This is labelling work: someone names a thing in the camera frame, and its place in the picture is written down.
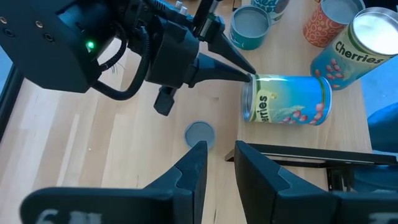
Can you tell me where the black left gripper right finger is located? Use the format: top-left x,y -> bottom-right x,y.
233,140 -> 398,224

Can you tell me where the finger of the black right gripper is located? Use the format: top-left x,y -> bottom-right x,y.
194,0 -> 257,75
153,52 -> 252,117

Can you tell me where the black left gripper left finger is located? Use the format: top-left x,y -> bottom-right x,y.
19,140 -> 209,224

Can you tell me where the short green labelled can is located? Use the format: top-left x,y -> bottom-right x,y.
229,4 -> 272,51

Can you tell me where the green yellow labelled can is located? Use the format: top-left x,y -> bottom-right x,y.
183,120 -> 216,149

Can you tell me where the large white-topped can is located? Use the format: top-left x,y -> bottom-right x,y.
241,73 -> 333,126

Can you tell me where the blue yellow labelled can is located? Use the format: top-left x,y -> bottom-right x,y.
310,6 -> 398,91

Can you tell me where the person's leg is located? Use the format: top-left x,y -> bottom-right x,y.
366,102 -> 398,192

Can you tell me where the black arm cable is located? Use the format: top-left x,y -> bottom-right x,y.
91,21 -> 152,102

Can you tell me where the black aluminium table frame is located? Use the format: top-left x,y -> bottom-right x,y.
0,63 -> 24,141

